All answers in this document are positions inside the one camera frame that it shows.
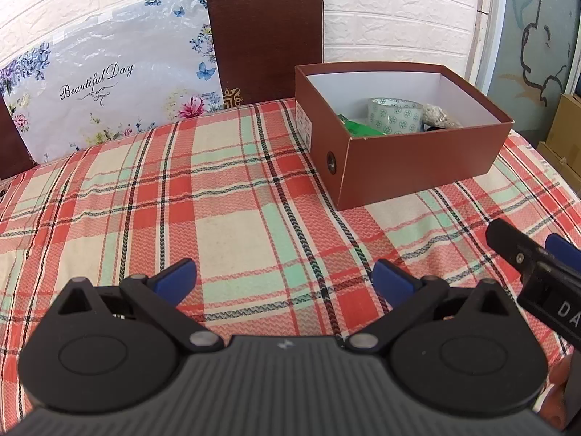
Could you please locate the floral plastic package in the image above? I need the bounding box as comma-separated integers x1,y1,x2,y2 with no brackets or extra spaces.
0,0,226,167

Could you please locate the person's right hand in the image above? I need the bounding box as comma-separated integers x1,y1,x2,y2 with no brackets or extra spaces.
540,353,576,431

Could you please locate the brown cardboard box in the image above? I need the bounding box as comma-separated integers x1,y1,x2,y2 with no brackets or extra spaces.
293,61,515,212

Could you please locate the cartoon wall poster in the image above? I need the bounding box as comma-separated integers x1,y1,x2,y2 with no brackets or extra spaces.
498,0,581,110

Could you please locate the green packet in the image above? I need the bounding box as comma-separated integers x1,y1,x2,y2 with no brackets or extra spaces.
338,114,387,138

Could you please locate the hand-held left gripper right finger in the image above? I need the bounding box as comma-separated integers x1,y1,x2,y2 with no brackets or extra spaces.
344,258,510,355

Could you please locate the red plaid blanket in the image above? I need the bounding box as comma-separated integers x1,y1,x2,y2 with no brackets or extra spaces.
0,97,581,436

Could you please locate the small bag of beige pieces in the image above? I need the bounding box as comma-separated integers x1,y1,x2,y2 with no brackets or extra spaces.
422,103,464,132

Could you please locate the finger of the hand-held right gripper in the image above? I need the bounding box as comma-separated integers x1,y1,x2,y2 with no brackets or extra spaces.
484,217,545,279
544,233,581,279

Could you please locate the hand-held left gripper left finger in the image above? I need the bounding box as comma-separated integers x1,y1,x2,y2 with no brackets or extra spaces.
57,257,220,355

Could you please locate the plain cardboard carton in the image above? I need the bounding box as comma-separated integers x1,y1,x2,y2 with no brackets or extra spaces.
537,93,581,188

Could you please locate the patterned tape roll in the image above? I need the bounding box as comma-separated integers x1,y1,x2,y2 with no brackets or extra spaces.
366,97,426,136

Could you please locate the white door frame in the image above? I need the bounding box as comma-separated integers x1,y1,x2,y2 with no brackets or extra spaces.
470,0,505,97

